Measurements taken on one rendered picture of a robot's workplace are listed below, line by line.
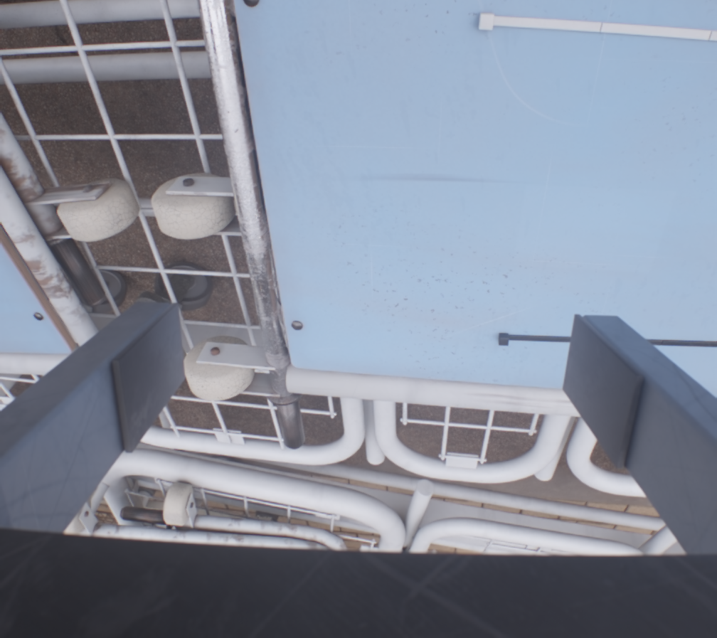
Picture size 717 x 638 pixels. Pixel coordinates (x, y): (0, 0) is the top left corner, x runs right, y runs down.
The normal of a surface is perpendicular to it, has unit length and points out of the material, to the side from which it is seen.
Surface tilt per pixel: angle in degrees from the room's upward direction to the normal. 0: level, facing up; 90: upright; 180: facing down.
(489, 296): 5
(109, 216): 51
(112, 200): 71
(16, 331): 3
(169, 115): 0
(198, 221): 28
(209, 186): 93
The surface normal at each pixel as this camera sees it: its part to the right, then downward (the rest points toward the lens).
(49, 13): -0.15, 0.49
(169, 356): 1.00, 0.03
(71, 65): -0.15, 0.11
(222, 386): 0.33, 0.54
